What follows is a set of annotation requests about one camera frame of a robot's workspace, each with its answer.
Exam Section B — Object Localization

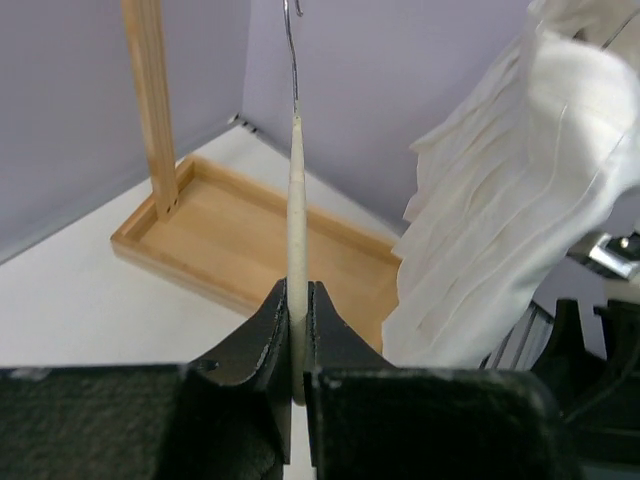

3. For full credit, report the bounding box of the white pleated skirt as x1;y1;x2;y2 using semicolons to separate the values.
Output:
382;1;639;368

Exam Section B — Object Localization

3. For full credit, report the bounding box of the cream wooden hanger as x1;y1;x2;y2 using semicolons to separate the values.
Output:
282;0;309;405

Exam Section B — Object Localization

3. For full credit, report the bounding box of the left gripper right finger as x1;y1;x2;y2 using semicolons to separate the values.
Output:
304;282;583;479

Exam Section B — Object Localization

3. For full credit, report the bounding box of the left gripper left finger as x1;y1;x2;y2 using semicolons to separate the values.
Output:
1;282;290;479

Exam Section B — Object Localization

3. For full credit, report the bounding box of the wooden clothes rack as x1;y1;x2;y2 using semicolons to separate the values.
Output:
111;1;399;349

